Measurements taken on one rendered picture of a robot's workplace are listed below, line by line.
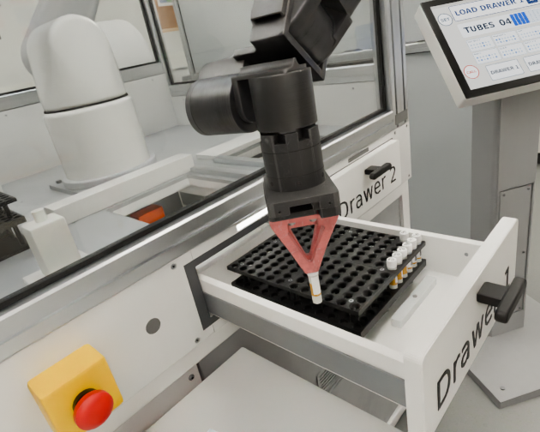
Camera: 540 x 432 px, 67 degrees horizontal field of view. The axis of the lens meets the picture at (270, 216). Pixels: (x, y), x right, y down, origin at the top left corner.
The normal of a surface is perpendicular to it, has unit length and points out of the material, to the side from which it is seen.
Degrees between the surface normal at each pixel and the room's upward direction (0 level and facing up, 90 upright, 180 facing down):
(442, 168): 90
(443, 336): 90
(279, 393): 0
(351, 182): 90
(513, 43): 50
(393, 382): 90
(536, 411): 0
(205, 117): 103
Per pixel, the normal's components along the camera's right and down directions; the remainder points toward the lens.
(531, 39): 0.05, -0.30
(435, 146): -0.61, 0.42
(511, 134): 0.22, 0.36
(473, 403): -0.18, -0.90
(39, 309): 0.73, 0.15
